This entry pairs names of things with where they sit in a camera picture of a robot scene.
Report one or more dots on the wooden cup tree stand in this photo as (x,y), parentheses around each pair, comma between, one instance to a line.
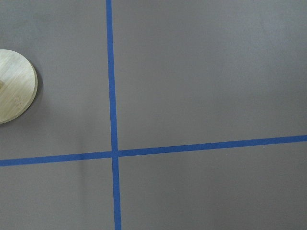
(18,85)

